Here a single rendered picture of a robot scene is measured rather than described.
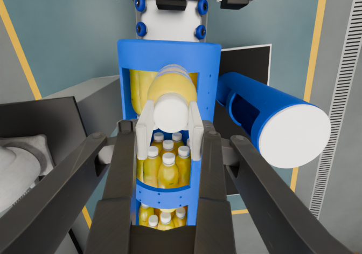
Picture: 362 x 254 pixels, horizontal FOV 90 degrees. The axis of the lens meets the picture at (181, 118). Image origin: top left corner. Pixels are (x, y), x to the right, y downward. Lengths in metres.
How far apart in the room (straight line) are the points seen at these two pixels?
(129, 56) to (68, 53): 1.44
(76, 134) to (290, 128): 0.81
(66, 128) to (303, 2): 1.86
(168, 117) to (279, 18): 1.73
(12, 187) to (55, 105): 0.28
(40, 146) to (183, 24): 0.69
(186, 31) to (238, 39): 1.05
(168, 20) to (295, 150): 0.69
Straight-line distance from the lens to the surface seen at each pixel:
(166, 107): 0.19
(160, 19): 0.72
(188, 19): 0.72
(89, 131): 1.00
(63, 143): 0.83
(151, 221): 0.83
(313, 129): 0.85
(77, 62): 1.84
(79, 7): 1.82
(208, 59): 0.45
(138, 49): 0.43
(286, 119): 0.78
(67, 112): 0.77
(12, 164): 0.78
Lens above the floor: 1.64
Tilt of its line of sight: 68 degrees down
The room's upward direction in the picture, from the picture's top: 175 degrees clockwise
